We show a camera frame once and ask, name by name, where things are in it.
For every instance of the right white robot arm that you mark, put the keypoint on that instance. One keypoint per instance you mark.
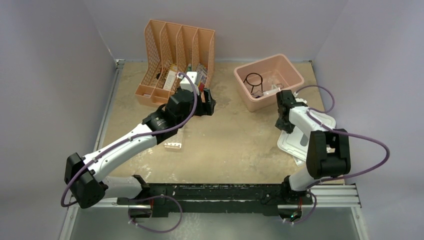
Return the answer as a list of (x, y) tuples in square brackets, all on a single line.
[(328, 151)]

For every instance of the clear test tube rack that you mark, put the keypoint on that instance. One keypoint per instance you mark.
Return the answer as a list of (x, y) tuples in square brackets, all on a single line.
[(175, 142)]

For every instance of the white orange box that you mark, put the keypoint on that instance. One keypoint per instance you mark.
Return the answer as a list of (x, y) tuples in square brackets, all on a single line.
[(170, 77)]

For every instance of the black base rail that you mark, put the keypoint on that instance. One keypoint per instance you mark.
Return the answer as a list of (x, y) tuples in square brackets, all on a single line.
[(172, 206)]

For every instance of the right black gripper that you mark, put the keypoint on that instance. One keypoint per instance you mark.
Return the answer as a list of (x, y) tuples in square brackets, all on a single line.
[(280, 125)]

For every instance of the white plastic bin lid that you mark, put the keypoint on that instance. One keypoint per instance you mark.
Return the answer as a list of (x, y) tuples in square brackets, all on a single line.
[(296, 143)]

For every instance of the orange plastic file organizer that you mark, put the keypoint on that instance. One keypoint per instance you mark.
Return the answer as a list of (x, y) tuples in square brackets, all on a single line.
[(169, 43)]

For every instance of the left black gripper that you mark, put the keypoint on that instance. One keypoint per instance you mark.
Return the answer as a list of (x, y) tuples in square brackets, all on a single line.
[(205, 108)]

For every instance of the pink plastic bin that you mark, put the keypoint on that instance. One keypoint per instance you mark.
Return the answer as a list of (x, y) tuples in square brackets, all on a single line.
[(275, 69)]

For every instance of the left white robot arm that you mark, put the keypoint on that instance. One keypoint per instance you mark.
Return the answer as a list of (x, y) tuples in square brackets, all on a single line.
[(87, 177)]

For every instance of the black wire tripod stand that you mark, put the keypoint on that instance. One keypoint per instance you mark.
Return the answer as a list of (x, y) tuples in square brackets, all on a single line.
[(254, 82)]

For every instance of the aluminium frame rail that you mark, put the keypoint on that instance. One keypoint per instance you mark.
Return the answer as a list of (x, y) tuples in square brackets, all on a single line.
[(328, 195)]

